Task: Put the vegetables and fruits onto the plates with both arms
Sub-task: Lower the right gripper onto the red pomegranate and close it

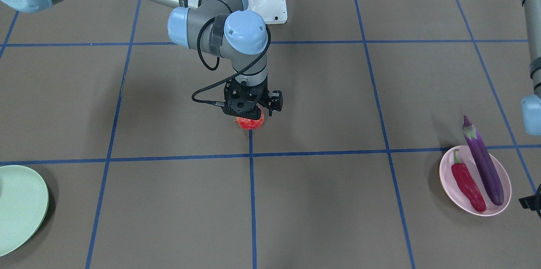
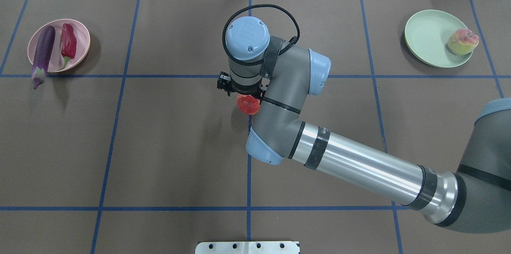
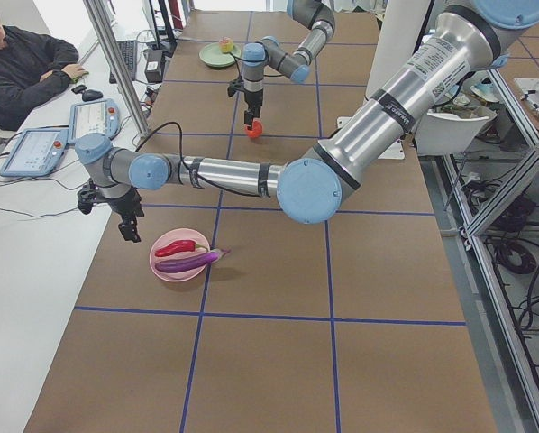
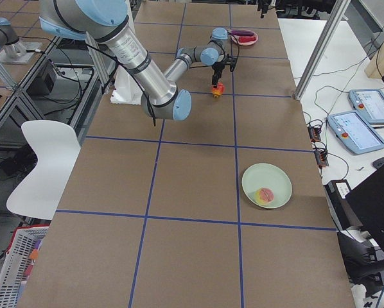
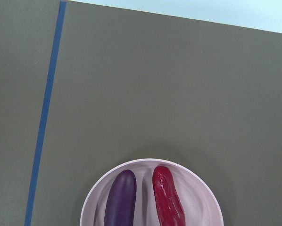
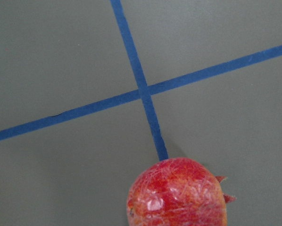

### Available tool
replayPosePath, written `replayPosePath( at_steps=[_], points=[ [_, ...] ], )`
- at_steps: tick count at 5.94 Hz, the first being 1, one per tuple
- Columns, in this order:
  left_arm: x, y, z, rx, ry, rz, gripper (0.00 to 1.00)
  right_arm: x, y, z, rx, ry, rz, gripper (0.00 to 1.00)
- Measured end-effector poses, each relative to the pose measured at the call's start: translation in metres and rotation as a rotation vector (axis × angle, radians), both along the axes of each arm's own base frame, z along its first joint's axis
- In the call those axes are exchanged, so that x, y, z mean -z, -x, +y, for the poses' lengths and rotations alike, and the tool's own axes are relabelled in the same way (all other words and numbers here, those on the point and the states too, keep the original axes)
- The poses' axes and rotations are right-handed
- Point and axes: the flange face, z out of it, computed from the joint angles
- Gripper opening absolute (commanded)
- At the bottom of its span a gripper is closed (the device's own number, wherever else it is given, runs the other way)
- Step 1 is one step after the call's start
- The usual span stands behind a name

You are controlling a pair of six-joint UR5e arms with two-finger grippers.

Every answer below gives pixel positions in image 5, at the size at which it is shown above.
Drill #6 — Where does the red toy chili pepper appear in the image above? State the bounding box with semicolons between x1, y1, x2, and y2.
152;166;186;226

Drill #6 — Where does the purple toy eggplant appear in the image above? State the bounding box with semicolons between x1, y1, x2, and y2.
104;170;137;226

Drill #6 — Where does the pink plate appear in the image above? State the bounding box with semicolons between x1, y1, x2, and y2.
80;158;224;226

